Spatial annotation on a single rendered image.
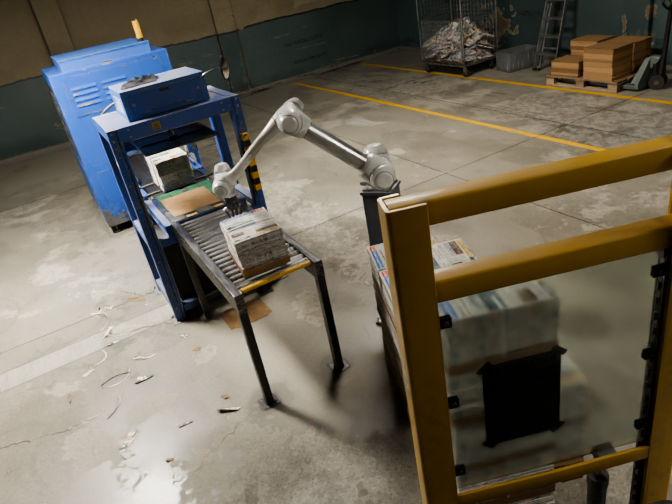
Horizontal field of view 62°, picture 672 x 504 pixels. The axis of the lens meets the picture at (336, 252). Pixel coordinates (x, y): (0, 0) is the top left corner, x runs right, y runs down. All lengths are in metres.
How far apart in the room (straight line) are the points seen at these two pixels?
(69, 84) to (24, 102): 5.21
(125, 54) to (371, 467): 4.87
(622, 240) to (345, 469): 2.06
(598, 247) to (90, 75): 5.55
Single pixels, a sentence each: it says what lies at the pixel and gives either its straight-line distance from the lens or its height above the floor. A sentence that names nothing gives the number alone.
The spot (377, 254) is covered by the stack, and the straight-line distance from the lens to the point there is 3.10.
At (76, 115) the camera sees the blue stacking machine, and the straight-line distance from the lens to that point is 6.36.
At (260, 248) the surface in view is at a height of 0.95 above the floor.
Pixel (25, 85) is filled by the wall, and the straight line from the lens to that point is 11.47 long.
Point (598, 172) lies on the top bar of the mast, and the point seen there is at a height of 1.83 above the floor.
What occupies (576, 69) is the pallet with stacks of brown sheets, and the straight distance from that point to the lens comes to 9.06.
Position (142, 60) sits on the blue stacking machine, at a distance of 6.40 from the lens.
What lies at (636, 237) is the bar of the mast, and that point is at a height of 1.64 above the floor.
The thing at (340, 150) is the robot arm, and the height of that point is 1.35.
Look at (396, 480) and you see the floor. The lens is 3.01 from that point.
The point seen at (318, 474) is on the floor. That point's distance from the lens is 3.10.
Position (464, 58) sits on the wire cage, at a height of 0.34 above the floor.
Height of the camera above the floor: 2.33
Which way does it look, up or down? 28 degrees down
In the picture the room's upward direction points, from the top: 11 degrees counter-clockwise
